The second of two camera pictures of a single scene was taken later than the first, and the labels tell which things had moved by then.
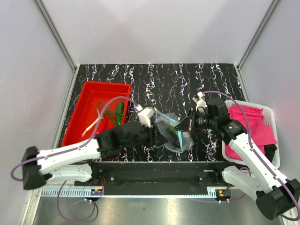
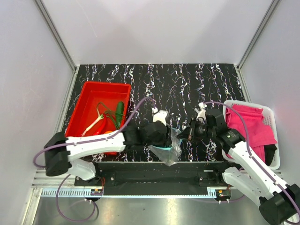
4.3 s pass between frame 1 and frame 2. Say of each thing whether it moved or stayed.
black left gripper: stayed
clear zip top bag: moved
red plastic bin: stayed
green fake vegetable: stayed
